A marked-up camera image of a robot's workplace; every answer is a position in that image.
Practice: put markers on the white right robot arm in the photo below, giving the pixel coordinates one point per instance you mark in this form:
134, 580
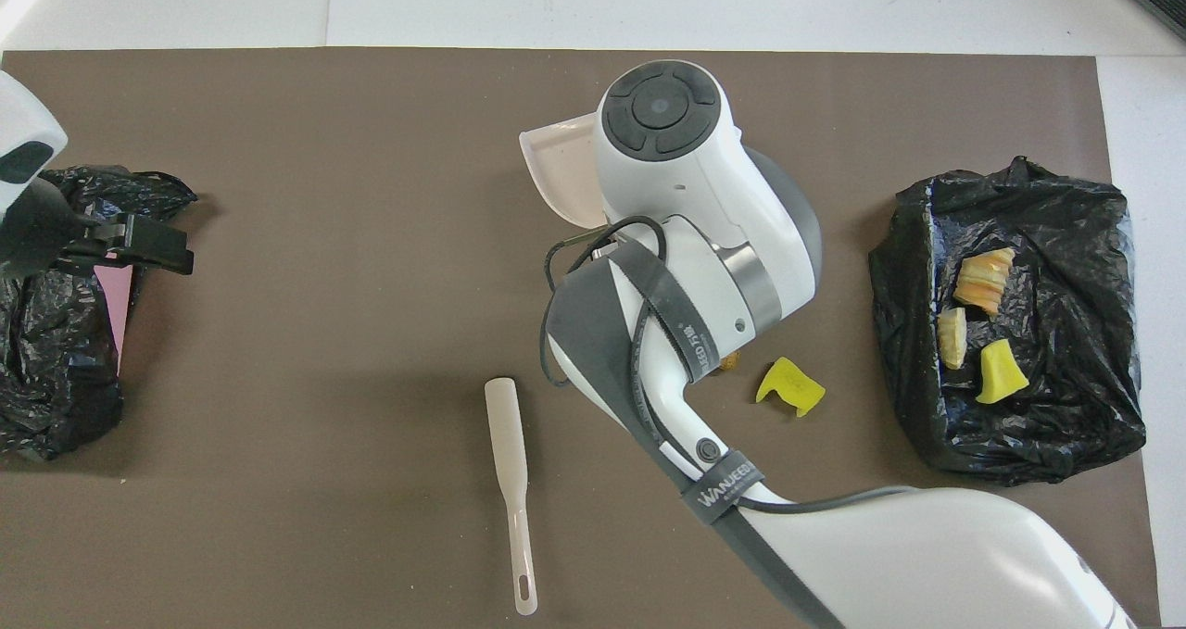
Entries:
704, 212

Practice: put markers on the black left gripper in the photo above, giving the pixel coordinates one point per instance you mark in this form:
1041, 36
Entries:
42, 235

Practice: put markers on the black trash bag bin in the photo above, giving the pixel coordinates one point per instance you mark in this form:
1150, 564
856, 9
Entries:
1066, 425

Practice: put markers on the beige brush with black bristles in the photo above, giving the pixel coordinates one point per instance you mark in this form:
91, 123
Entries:
508, 425

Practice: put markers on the pink bin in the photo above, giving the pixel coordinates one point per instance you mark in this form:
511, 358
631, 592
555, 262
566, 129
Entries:
116, 314

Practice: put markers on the brown table mat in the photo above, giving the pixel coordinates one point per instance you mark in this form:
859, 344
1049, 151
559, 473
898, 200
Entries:
278, 518

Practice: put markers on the yellow sponge piece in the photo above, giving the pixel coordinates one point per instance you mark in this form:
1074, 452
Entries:
792, 383
999, 374

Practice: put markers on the black trash bag over pink bin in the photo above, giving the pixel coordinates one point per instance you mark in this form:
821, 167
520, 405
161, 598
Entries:
56, 379

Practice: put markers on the beige plastic dustpan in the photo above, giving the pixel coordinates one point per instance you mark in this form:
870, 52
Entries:
561, 166

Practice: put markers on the striped croissant piece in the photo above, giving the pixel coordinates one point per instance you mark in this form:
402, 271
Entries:
952, 337
984, 282

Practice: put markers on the brown bread roll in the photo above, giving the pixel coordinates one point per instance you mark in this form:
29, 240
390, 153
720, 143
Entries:
731, 362

